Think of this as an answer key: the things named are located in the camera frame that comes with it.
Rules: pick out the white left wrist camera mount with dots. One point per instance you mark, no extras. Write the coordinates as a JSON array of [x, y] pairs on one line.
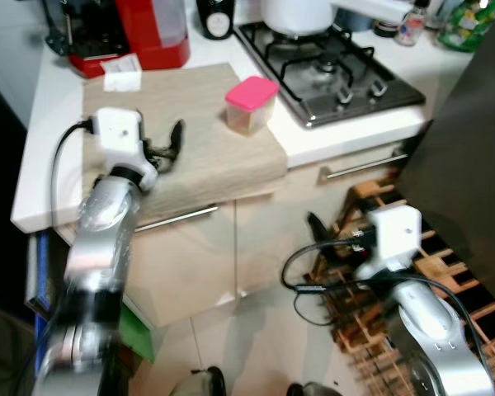
[[117, 132]]

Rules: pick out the green box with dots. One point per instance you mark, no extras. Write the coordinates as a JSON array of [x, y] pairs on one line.
[[138, 334]]

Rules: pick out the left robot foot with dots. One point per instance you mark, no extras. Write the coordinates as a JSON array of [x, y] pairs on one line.
[[200, 384]]

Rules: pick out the small clear spice bottle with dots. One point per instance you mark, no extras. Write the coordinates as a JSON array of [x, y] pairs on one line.
[[410, 26]]

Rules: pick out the red coffee machine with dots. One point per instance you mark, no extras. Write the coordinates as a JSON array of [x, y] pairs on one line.
[[148, 33]]

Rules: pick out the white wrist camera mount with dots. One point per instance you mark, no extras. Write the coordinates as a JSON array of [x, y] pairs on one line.
[[394, 235], [117, 132]]

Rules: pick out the black mini fridge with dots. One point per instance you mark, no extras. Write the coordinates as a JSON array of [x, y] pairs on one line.
[[466, 165]]

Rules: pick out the clear container with pink lid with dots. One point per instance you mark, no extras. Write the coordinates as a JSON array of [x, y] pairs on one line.
[[252, 103]]

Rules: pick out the steel gas hob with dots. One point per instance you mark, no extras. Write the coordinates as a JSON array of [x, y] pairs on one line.
[[330, 78]]

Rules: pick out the blue folder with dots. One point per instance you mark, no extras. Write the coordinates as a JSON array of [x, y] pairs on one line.
[[35, 272]]

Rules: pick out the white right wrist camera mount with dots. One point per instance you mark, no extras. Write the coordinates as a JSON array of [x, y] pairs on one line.
[[394, 235]]

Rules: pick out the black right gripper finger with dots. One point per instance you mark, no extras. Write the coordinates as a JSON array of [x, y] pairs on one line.
[[320, 231]]

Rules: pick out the black jar with white label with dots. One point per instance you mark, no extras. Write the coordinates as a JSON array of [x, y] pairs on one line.
[[214, 18]]

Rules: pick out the green printed packet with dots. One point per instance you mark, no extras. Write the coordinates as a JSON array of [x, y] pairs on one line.
[[470, 25]]

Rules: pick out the wooden slatted rack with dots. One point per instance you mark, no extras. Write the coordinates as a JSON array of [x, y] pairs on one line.
[[445, 272]]

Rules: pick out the beige woven counter mat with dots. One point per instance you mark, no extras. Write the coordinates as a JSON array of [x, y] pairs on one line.
[[206, 165]]

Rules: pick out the small jar with black lid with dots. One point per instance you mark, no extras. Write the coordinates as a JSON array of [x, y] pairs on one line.
[[385, 28]]

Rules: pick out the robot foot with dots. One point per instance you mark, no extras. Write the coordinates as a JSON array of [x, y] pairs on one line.
[[200, 384], [313, 389]]

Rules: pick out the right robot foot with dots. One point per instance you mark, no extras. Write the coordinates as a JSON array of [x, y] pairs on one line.
[[313, 389]]

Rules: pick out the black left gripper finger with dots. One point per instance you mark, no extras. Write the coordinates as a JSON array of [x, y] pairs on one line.
[[176, 139]]

